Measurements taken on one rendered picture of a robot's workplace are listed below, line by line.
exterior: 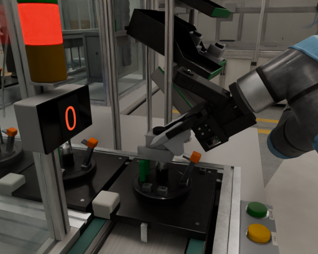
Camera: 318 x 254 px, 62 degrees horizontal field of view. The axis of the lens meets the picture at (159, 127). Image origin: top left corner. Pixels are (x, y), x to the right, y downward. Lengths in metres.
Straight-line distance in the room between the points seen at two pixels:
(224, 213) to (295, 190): 0.37
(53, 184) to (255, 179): 0.65
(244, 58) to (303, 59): 4.11
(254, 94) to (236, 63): 4.14
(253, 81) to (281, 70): 0.05
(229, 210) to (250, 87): 0.28
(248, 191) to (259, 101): 0.42
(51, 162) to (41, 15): 0.23
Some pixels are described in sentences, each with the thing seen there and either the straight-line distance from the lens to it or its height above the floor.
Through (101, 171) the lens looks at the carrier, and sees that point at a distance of 0.73.
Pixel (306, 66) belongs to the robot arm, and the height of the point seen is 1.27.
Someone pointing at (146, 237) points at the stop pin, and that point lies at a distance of 0.57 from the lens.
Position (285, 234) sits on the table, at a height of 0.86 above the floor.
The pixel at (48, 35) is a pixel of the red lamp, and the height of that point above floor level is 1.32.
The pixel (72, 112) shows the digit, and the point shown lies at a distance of 0.43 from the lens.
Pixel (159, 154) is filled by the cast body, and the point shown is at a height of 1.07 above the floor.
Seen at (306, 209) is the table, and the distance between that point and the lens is 0.86.
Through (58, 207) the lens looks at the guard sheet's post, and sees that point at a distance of 0.52.
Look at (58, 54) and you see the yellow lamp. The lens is 0.40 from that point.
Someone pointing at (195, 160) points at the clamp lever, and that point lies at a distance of 0.58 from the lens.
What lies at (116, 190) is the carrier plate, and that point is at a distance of 0.65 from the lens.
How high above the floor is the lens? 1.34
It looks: 22 degrees down
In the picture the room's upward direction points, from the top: straight up
